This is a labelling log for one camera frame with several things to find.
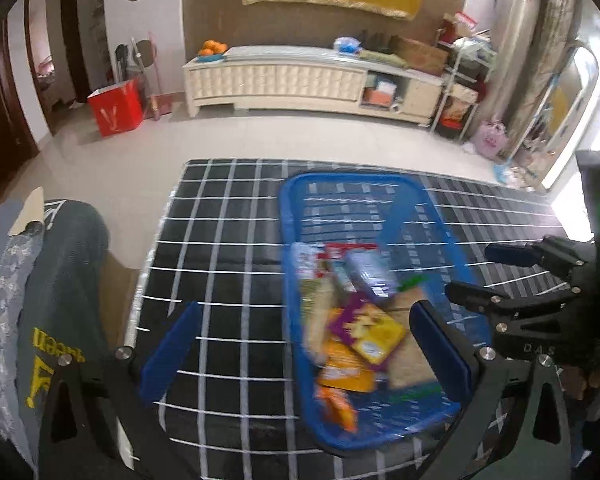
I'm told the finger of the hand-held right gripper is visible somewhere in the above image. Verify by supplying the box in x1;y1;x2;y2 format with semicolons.
484;236;599;286
444;281;581;336

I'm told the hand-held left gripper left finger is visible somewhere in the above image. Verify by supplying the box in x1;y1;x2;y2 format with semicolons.
37;301;204;480

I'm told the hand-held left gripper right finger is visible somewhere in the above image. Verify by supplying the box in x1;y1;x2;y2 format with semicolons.
409;300;573;480

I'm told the purple cracker snack packet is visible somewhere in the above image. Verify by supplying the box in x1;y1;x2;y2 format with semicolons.
328;294;407;367

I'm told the plain light blue snack packet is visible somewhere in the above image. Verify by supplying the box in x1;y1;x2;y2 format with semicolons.
344;250;400;302

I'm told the orange red snack packet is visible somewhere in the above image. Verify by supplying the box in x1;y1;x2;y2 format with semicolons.
314;385;359;433

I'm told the gold yellow snack packet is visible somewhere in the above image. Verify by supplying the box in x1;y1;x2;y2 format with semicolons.
300;275;342;356

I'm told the small red snack packet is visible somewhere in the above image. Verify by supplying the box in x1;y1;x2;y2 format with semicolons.
325;242;381;261

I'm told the white round logo snack packet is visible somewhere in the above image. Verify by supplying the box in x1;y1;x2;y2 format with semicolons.
289;241;322;281

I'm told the blue plastic basket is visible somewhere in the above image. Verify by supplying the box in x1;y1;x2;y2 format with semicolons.
278;171;477;457

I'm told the person's right hand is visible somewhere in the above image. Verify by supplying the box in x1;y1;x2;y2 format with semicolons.
561;360;600;404

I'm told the black checked tablecloth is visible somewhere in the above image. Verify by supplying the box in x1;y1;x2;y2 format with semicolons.
125;159;600;480

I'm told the pink bag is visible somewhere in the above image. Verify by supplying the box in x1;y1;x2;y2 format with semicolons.
472;120;509;162

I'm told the grey cloth yellow print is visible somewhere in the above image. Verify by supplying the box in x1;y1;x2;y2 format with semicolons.
17;200;112;461

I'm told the orange printed bag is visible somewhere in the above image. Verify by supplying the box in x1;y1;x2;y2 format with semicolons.
442;97;473;128

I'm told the standing mirror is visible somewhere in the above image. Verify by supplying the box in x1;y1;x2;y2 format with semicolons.
510;42;600;193

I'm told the blue floral cloth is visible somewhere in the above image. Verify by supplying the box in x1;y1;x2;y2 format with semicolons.
0;200;46;466

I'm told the white metal shelf rack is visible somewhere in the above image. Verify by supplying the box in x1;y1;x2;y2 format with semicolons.
430;25;498;143

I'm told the orange box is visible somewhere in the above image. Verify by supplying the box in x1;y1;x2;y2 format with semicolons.
364;87;396;106

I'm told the cardboard box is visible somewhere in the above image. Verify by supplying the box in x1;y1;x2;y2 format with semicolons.
392;36;451;77

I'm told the standing air conditioner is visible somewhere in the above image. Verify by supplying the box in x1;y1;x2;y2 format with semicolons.
480;0;543;126

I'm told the patterned curtain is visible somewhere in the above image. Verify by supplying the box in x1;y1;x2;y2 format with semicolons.
517;0;581;161

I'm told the red white box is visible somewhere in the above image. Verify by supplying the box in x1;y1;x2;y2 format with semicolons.
440;11;479;43

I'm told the green folded cloth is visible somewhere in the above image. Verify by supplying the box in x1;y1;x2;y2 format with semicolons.
358;50;408;68

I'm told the red paper bag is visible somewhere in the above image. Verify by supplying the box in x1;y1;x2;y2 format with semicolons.
87;80;145;138

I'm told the dark wooden door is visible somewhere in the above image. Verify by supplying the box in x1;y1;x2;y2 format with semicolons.
0;30;41;196

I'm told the white TV cabinet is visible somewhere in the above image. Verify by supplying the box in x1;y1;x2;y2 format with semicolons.
182;46;448;126

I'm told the red handled broom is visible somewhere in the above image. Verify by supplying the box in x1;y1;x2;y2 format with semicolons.
147;32;163;121

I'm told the white mop handle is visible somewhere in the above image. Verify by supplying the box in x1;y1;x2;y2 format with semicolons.
130;36;147;83

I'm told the dark wooden door frame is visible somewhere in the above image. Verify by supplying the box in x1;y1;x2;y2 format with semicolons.
25;0;93;136

